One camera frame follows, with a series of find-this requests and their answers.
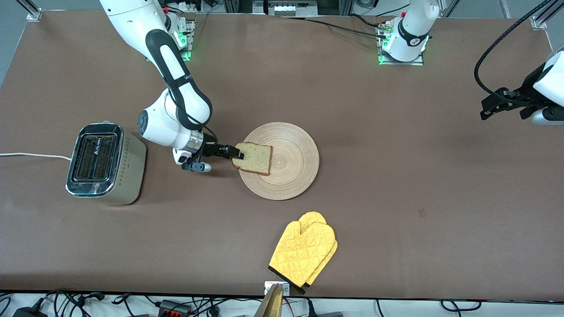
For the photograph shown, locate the brown bread slice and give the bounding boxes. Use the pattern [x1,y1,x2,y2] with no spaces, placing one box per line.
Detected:
[232,142,273,176]

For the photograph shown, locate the round wooden plate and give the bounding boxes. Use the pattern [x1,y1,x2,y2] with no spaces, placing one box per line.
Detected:
[237,122,319,201]

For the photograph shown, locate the silver two-slot toaster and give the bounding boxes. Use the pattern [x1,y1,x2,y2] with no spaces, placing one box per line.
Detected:
[65,121,147,206]

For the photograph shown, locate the yellow quilted oven mitt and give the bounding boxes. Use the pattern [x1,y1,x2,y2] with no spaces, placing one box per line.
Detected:
[268,221,335,289]
[299,212,338,295]

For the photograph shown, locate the grey power strip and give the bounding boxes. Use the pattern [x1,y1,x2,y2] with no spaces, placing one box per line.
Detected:
[252,0,319,17]

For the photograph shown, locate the red black connector block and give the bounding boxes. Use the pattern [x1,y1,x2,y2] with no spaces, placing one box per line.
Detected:
[158,299,193,316]

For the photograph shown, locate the black power adapter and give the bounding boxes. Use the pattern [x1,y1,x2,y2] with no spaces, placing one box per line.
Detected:
[12,306,48,317]

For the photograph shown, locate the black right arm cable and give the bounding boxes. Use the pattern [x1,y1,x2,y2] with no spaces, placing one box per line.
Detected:
[163,75,219,146]

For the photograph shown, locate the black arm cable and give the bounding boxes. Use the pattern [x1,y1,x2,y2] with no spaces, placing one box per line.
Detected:
[163,75,219,146]
[475,0,553,107]

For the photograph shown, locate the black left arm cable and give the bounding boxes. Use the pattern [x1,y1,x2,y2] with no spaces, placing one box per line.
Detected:
[475,0,553,107]

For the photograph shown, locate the aluminium frame corner bracket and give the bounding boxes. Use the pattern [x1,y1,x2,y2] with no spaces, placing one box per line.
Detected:
[18,0,43,22]
[531,0,558,30]

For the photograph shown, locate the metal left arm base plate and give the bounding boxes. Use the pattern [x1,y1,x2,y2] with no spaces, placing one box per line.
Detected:
[378,22,425,66]

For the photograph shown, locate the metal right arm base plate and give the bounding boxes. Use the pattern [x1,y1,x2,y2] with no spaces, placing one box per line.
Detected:
[176,18,195,62]

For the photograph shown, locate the small metal stand bracket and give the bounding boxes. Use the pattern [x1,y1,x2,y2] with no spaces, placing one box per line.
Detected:
[264,282,290,296]

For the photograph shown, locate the short black table cable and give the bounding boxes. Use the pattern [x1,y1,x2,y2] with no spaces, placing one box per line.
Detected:
[349,13,384,29]

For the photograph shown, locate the gold camera stand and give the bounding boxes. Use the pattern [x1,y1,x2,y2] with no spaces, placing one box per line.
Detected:
[254,284,285,317]

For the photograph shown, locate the long black table cable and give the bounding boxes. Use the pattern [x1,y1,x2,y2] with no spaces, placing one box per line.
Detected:
[282,17,389,39]

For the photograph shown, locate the white toaster power cord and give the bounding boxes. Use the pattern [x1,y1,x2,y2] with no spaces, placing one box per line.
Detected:
[0,152,73,162]

